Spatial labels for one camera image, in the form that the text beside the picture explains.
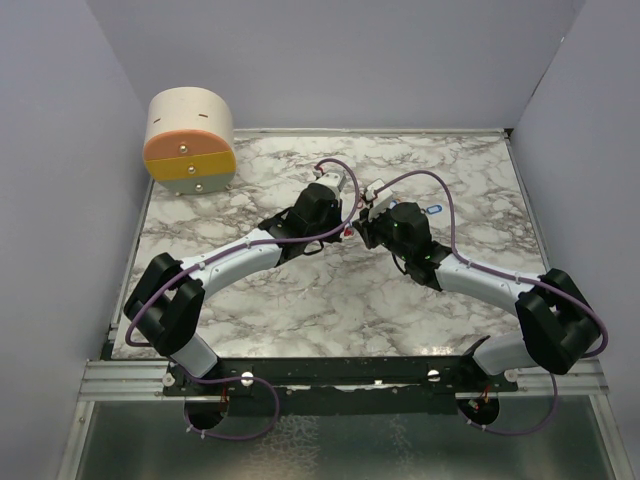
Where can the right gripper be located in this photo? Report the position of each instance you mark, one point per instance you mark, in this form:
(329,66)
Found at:
(367,223)

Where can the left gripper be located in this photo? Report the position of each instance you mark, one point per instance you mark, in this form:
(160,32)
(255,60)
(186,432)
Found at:
(335,211)

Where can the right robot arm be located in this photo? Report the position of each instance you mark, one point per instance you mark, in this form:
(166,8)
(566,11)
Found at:
(556,329)

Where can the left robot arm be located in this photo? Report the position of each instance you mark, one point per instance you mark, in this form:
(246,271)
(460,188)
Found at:
(168,298)

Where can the round three-drawer storage box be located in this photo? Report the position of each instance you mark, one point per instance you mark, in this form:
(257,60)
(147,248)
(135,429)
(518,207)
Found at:
(189,141)

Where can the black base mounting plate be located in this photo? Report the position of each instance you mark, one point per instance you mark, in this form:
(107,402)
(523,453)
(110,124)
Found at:
(338,385)

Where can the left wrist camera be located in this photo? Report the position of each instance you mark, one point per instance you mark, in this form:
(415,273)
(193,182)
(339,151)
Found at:
(334,180)

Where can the aluminium rail frame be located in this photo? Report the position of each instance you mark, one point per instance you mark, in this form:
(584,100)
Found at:
(148,380)

